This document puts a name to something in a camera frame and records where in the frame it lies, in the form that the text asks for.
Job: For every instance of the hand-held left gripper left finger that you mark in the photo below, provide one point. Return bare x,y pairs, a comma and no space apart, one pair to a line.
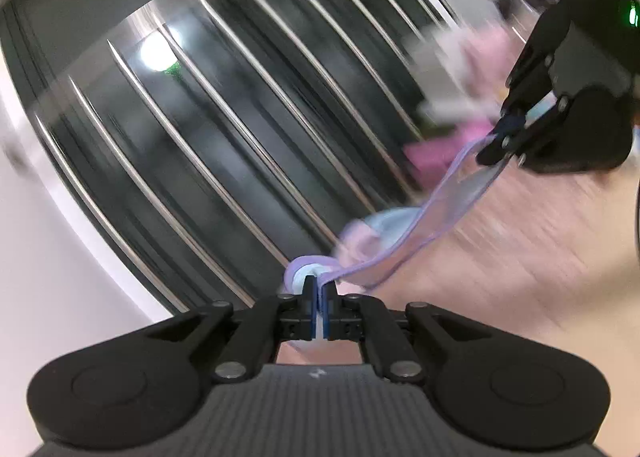
313,313

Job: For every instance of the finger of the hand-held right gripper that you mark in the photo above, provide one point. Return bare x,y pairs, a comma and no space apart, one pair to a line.
511,123
505,149

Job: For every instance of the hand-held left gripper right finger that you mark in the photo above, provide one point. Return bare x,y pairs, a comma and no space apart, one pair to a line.
326,314

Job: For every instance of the light blue pink purple-trimmed garment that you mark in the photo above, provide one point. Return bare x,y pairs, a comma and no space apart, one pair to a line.
387,232

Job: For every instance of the magenta garment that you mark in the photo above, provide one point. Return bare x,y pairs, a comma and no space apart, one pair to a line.
440,153

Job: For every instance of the pale pink garment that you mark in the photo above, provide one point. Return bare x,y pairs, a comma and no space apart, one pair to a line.
492,54

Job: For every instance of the salmon pink patterned blanket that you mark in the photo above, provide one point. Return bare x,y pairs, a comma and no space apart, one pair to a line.
500,267

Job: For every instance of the dark slatted metal-strip panel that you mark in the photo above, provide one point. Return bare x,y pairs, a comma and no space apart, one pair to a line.
250,112

